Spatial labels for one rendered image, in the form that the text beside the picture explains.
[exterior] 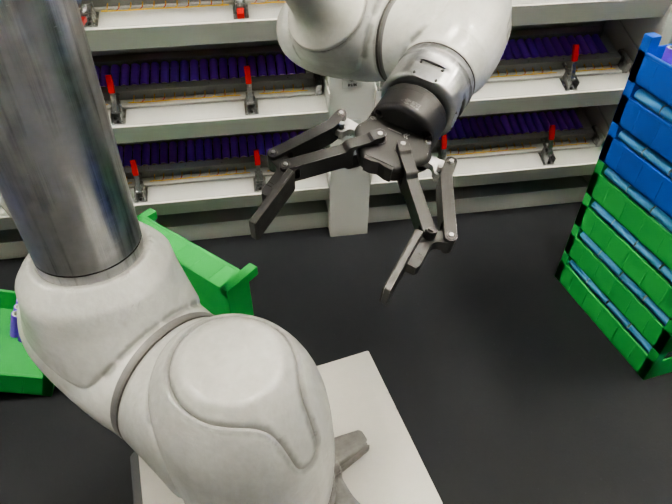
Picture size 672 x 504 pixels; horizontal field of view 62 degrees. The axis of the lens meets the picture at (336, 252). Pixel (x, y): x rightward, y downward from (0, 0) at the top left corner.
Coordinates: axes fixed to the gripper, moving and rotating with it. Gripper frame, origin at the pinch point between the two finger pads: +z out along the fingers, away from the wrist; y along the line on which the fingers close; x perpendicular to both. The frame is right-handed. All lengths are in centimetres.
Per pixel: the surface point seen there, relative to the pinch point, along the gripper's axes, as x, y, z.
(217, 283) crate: 45, -25, -8
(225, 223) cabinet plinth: 72, -43, -31
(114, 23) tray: 24, -61, -34
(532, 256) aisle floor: 71, 26, -60
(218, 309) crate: 52, -24, -6
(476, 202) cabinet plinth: 74, 8, -70
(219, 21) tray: 24, -46, -45
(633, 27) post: 36, 22, -103
